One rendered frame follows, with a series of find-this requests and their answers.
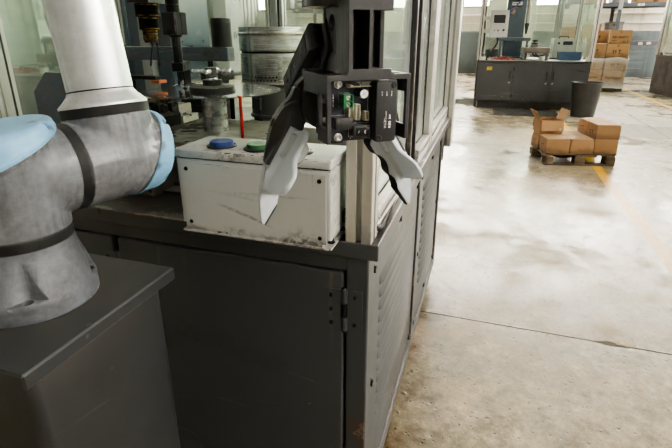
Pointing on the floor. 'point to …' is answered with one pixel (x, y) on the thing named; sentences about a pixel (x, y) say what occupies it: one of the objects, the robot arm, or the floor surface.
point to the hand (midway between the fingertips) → (336, 212)
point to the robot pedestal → (93, 369)
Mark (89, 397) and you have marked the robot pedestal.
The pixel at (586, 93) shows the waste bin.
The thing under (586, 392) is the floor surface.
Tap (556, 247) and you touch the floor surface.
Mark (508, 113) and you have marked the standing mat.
